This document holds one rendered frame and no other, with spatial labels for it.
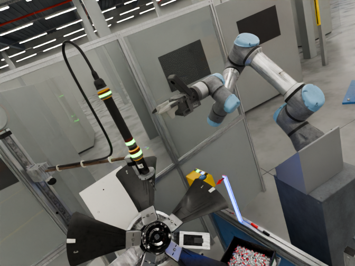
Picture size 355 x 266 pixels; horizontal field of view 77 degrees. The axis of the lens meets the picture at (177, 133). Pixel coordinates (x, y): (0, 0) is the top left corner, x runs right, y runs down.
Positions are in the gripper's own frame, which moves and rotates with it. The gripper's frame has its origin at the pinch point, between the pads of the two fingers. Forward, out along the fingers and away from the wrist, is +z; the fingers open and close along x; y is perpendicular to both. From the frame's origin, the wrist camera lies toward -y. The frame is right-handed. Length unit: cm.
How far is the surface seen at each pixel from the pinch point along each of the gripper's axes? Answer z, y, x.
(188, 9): -89, -37, 71
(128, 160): 18.8, 12.2, 1.7
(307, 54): -610, 152, 276
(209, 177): -23, 60, 21
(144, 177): 17.5, 19.7, -3.1
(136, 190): 20.1, 32.3, 13.3
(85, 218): 43, 27, 10
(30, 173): 55, 10, 49
